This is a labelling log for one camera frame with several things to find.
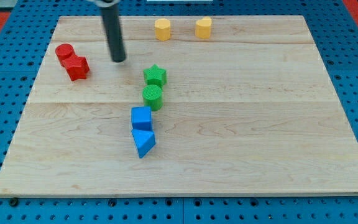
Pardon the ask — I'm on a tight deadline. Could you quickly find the yellow hexagon block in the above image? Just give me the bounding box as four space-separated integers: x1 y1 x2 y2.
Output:
154 18 171 41

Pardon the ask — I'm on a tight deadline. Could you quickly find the green star block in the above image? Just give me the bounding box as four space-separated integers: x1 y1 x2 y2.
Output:
143 64 167 88

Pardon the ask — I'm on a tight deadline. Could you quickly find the blue triangle block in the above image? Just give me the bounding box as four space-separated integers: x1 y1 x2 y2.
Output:
131 129 156 159

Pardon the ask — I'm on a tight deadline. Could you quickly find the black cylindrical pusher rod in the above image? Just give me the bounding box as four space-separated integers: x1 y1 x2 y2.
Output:
99 0 126 63

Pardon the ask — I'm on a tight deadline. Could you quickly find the blue cube block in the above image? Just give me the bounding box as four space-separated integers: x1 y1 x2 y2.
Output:
131 106 153 131

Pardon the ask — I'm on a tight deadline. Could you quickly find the wooden board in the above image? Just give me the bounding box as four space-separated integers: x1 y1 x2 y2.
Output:
0 16 358 198

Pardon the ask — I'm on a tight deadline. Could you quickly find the red star block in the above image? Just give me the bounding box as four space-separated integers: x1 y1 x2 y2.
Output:
63 55 90 81

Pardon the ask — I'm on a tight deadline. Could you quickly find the green cylinder block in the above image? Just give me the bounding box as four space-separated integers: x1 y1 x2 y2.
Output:
142 85 163 111

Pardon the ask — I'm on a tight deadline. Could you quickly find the red cylinder block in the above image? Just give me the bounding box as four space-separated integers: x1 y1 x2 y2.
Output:
55 44 74 67

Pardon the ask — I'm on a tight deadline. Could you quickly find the yellow heart block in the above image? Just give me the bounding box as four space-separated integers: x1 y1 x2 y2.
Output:
195 16 212 39

